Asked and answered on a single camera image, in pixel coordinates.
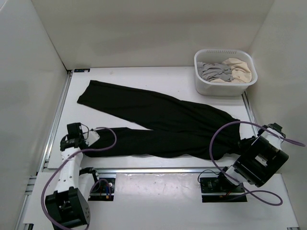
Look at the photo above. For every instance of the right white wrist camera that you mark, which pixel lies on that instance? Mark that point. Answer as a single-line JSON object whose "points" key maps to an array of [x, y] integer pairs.
{"points": [[274, 140]]}

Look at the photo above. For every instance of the front aluminium rail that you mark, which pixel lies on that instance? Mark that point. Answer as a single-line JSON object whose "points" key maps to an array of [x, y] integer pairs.
{"points": [[157, 170]]}

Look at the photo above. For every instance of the black trousers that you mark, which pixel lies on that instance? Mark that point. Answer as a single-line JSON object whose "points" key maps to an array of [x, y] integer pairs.
{"points": [[170, 127]]}

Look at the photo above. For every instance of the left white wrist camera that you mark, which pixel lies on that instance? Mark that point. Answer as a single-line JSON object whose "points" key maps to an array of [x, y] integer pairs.
{"points": [[93, 137]]}

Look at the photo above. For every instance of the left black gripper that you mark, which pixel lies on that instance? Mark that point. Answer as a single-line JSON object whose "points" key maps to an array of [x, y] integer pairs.
{"points": [[83, 138]]}

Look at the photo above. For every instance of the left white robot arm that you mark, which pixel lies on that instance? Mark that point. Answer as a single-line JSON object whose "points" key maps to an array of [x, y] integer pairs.
{"points": [[67, 205]]}

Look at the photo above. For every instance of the beige garment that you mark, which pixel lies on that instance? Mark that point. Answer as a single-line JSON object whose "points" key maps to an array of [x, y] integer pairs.
{"points": [[240, 71]]}

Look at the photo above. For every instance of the left aluminium rail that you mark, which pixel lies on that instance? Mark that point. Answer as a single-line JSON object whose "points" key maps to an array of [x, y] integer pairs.
{"points": [[45, 153]]}

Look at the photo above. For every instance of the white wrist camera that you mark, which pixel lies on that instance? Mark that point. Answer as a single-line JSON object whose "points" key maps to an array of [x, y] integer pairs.
{"points": [[93, 137], [274, 140]]}

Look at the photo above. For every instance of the grey garment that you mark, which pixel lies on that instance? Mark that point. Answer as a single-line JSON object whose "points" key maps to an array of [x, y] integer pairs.
{"points": [[216, 71]]}

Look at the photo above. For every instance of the small dark label sticker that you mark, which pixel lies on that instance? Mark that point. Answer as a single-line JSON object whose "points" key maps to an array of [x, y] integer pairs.
{"points": [[81, 70]]}

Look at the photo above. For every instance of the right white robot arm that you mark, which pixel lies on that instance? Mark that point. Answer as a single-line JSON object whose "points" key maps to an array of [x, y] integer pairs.
{"points": [[260, 158]]}

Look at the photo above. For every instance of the white plastic laundry basket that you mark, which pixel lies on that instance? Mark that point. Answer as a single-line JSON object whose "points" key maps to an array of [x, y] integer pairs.
{"points": [[217, 56]]}

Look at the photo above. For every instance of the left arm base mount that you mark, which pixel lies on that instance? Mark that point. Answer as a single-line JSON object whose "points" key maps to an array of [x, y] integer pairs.
{"points": [[95, 186]]}

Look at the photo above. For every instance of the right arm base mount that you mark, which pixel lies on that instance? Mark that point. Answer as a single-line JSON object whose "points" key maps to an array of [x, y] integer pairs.
{"points": [[215, 188]]}

